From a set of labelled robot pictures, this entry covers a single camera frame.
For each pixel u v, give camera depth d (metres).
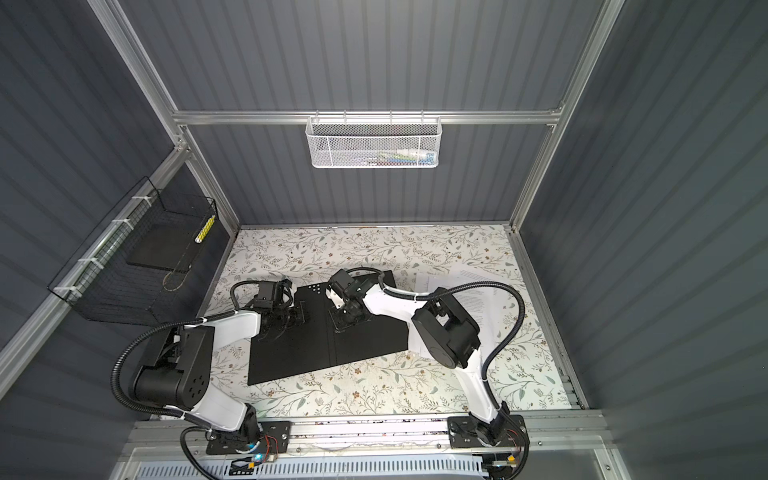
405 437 0.75
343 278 0.76
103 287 0.66
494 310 0.98
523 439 0.72
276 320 0.79
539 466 0.71
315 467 0.71
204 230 0.81
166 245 0.76
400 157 0.93
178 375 0.45
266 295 0.75
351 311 0.69
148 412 0.45
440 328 0.54
